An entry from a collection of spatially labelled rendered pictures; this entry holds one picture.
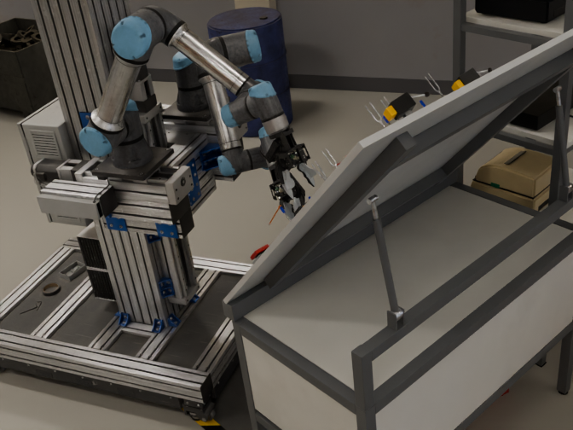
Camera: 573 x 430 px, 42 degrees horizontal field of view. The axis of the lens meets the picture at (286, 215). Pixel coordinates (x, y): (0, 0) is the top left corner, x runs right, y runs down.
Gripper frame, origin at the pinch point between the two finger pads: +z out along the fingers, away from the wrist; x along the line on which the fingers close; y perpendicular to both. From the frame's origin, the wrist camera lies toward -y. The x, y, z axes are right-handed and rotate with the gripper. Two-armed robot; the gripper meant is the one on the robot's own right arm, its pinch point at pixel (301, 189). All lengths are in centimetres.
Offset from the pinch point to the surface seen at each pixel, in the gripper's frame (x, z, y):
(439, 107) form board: 4, -16, 70
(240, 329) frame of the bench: -32, 35, -18
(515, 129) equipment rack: 97, 22, -2
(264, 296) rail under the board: -18.3, 30.1, -19.9
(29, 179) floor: -5, -26, -353
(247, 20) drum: 163, -64, -267
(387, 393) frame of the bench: -19, 56, 33
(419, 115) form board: -3, -17, 70
